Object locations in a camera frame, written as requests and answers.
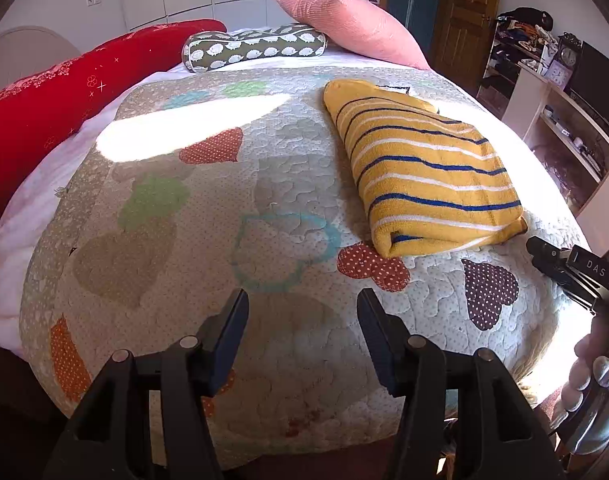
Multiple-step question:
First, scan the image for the olive patterned bolster pillow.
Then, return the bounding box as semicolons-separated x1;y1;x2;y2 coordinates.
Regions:
182;25;330;73

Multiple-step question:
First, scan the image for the red long pillow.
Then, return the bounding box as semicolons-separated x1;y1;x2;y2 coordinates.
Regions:
0;19;228;233

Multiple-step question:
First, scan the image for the dark ornate table clock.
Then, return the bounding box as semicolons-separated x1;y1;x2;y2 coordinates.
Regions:
557;32;583;68

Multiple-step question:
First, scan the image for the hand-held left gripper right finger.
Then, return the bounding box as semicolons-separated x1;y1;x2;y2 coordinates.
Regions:
357;287;568;480

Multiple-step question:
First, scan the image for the person's right hand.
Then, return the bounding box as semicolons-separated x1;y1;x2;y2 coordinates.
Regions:
559;317;609;433

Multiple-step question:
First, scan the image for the brown wooden door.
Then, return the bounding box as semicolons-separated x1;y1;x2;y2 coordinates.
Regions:
429;0;505;93

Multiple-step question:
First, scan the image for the heart patterned quilt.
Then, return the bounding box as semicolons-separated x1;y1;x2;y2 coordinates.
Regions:
19;57;593;471

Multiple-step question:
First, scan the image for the pink ribbed pillow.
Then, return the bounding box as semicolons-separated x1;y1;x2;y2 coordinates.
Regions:
273;0;430;71

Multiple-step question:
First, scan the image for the yellow striped sweater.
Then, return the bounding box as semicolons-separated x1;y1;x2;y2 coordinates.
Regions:
323;78;529;259

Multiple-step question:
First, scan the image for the beige rounded headboard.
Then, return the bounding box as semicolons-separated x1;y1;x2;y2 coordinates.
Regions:
0;25;82;108

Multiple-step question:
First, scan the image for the small purple clock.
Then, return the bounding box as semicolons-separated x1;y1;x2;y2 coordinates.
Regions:
545;60;573;87

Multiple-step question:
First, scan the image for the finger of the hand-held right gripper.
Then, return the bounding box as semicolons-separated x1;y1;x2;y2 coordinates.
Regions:
532;259;598;317
526;236;575;273

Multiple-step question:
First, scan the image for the black television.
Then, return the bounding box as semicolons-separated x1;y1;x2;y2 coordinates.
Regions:
569;41;609;138

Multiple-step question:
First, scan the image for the white desk cabinet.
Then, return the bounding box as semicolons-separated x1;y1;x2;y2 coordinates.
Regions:
502;65;609;256

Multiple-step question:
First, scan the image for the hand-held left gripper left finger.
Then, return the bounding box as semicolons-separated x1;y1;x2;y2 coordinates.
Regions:
42;287;250;480

